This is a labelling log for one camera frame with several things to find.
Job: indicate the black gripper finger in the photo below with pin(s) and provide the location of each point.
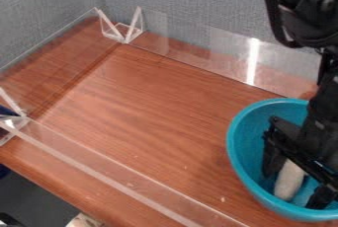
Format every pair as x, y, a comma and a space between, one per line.
324, 196
273, 159

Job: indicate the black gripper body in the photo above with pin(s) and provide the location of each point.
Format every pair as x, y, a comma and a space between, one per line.
311, 144

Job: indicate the white red plush mushroom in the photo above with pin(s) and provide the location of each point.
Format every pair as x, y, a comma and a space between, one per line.
289, 181

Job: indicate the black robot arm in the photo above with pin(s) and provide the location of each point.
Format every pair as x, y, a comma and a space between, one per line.
307, 23

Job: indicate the blue plastic bowl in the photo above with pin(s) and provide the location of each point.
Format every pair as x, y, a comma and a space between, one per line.
245, 145

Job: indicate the clear acrylic back barrier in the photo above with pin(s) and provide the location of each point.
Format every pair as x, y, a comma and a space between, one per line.
263, 64

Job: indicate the clear acrylic barrier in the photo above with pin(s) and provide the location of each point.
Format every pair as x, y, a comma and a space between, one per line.
263, 64
26, 33
166, 200

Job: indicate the clear acrylic front barrier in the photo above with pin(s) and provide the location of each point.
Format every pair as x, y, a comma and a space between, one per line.
166, 200

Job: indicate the clear acrylic left barrier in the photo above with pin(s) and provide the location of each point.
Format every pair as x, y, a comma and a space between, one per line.
26, 33

